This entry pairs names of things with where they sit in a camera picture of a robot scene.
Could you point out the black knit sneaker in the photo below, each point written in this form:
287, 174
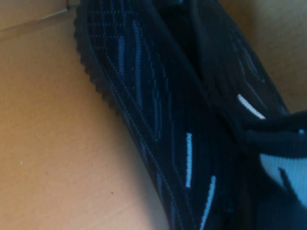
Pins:
168, 95

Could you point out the brown cardboard shoe box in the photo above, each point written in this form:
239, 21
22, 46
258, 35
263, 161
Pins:
48, 119

